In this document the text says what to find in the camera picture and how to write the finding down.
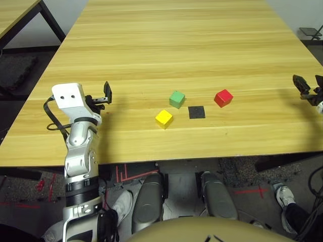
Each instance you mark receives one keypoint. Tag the red wooden block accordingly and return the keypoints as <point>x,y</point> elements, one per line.
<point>223,97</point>

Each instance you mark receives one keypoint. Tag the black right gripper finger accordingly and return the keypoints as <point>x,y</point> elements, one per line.
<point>320,82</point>
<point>301,85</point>

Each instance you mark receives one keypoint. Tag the grey robot leg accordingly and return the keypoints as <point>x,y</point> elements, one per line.
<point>147,201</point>
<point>218,199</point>

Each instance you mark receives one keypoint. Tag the khaki robot torso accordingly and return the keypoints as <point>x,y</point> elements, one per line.
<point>202,232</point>

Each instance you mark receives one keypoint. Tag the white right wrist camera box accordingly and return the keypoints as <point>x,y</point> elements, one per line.
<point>320,108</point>

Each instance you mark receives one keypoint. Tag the grey robot right leg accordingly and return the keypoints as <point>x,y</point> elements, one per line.
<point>218,199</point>

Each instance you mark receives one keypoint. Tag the red tape cross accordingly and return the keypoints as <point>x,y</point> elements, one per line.
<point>261,191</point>

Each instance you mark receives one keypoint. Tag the wooden side table black frame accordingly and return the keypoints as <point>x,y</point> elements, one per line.
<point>15,10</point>

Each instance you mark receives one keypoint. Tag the dark speckled foam floor mat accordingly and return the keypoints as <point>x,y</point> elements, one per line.
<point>242,171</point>
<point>15,71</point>

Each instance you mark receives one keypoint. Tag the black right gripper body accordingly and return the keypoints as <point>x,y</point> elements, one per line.
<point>316,97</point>

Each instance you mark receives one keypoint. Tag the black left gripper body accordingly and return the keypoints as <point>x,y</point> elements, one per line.
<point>97,106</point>

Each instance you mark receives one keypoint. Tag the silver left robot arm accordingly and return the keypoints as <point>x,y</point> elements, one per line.
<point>78,161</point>

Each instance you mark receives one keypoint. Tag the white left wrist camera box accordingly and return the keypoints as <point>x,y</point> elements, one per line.
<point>66,97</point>

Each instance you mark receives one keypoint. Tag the grey robot left leg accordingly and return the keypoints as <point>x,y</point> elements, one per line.
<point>147,201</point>

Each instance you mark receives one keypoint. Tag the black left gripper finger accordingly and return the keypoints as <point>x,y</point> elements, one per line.
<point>108,92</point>

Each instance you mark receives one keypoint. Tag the yellow wooden block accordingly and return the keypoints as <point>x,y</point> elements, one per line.
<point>164,118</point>

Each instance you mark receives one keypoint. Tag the dark trouser leg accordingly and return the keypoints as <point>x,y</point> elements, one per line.
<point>299,214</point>

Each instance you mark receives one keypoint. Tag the white sneaker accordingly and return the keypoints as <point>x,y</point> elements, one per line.
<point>285,195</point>
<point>123,201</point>
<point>260,225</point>

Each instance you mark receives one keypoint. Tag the black table foot bar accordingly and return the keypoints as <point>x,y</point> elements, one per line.
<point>17,173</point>
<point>277,162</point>

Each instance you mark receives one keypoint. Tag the green wooden block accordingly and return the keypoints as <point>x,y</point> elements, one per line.
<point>176,98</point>

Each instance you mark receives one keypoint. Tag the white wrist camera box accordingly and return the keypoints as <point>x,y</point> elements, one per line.
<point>66,97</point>
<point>320,108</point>

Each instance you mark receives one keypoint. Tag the black square patch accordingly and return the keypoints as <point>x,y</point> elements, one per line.
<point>196,112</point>

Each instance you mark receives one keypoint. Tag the small red object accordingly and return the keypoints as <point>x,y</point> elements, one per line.
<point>40,186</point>

